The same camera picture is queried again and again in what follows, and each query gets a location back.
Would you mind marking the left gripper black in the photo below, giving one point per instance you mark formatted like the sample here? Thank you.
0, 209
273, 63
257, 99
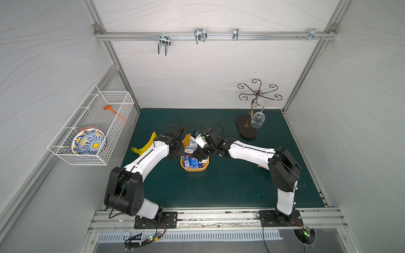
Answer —
176, 150

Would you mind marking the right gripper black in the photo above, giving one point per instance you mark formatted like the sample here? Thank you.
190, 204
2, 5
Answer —
203, 150

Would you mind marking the yellow plastic storage box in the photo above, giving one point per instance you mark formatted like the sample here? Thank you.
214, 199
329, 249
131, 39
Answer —
203, 164

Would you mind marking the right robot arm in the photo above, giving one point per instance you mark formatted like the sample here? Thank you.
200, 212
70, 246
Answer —
282, 166

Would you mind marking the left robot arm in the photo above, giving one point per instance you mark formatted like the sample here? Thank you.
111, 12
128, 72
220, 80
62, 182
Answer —
125, 188

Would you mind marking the blue Tempo tissue pack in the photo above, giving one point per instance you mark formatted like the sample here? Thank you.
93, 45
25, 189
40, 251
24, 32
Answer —
194, 163

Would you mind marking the yellow banana bunch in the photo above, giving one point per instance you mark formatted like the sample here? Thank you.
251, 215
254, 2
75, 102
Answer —
142, 150

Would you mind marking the black metal glass stand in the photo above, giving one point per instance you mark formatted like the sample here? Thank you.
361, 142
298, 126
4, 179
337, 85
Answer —
259, 99

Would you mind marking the green table mat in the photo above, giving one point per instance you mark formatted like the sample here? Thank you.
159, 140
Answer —
226, 182

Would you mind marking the clear wine glass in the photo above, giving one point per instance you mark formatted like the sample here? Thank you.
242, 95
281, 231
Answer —
258, 118

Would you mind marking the orange plastic spoon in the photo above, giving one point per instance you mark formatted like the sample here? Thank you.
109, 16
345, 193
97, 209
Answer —
110, 108

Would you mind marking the blue yellow patterned plate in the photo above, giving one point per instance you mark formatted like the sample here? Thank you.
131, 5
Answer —
88, 141

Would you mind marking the metal double hook left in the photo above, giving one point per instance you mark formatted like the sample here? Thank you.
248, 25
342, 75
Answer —
164, 42

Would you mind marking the metal double hook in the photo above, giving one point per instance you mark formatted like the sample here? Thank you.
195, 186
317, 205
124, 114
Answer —
200, 35
164, 42

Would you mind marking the metal double hook middle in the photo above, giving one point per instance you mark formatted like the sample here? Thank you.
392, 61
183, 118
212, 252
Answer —
200, 35

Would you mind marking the small metal hook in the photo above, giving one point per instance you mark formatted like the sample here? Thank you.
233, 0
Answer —
235, 34

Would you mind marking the metal hook right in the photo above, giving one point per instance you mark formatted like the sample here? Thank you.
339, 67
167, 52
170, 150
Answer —
312, 35

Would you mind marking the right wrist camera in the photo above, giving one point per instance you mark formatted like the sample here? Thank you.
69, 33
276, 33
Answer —
200, 140

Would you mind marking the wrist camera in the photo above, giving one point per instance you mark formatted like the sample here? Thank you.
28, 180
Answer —
176, 131
200, 140

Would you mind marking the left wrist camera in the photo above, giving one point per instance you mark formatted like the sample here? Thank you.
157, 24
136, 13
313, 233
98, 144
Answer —
176, 131

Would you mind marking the white wire basket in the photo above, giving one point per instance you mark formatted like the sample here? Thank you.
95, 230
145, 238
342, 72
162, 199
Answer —
90, 113

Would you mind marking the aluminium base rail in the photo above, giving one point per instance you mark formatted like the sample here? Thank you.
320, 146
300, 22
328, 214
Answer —
217, 219

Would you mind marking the aluminium top rail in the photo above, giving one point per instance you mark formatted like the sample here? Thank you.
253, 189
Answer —
211, 36

